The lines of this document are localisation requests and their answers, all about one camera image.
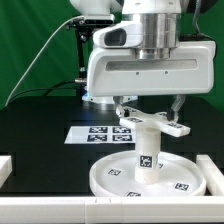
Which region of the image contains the black camera stand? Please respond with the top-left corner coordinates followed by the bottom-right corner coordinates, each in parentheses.
top-left (65, 14), bottom-right (116, 86)

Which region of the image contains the white table base piece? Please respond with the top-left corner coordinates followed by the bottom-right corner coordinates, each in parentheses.
top-left (120, 107), bottom-right (190, 137)

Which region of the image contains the grey ribbed arm hose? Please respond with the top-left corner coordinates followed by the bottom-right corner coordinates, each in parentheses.
top-left (179, 0), bottom-right (218, 54)

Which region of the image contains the white fence bar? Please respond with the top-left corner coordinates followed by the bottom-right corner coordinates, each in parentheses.
top-left (0, 196), bottom-right (224, 224)
top-left (196, 155), bottom-right (224, 196)
top-left (0, 156), bottom-right (12, 188)

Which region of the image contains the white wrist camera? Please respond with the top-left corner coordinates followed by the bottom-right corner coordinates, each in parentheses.
top-left (93, 21), bottom-right (143, 49)

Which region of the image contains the white left fence bar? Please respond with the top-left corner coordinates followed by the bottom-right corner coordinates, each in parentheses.
top-left (0, 156), bottom-right (12, 188)

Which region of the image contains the white front fence bar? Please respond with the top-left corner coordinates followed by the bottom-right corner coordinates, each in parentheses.
top-left (0, 196), bottom-right (224, 224)

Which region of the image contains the black cable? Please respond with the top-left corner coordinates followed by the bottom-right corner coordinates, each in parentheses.
top-left (6, 79), bottom-right (88, 108)

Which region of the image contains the white right fence bar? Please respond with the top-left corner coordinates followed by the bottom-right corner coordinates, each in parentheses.
top-left (196, 155), bottom-right (224, 196)

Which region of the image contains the grey cable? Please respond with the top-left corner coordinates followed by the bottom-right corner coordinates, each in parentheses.
top-left (4, 14), bottom-right (85, 108)

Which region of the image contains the white marker sheet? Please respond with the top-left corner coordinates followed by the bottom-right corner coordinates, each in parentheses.
top-left (65, 126), bottom-right (135, 144)

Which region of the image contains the white round table top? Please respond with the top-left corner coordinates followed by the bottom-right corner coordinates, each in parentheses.
top-left (89, 150), bottom-right (206, 197)

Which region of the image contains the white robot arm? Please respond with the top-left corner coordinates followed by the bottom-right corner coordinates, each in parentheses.
top-left (70, 0), bottom-right (216, 120)

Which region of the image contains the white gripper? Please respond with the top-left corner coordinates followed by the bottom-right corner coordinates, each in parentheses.
top-left (87, 41), bottom-right (215, 121)

